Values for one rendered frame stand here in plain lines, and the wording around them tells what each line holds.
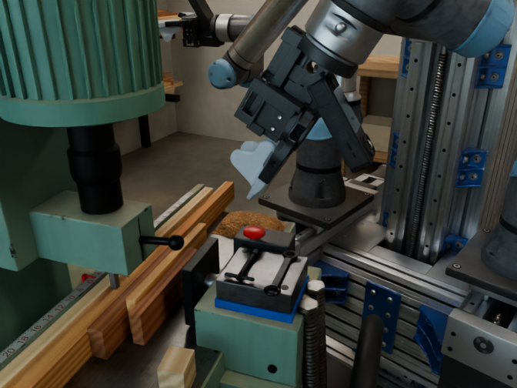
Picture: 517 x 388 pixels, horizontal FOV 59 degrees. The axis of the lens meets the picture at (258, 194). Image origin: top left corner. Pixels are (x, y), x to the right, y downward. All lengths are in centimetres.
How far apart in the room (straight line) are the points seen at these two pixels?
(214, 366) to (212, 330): 4
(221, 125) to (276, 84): 386
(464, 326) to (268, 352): 45
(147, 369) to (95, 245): 16
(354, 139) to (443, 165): 58
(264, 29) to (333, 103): 65
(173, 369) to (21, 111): 31
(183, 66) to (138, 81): 398
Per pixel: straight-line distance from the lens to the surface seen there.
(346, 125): 51
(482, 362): 96
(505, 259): 99
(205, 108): 442
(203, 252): 62
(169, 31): 142
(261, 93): 51
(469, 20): 53
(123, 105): 48
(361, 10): 48
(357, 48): 49
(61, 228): 61
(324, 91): 50
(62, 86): 47
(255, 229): 61
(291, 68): 51
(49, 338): 61
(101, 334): 60
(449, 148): 107
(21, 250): 64
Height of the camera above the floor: 132
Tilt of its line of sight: 25 degrees down
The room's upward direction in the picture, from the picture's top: straight up
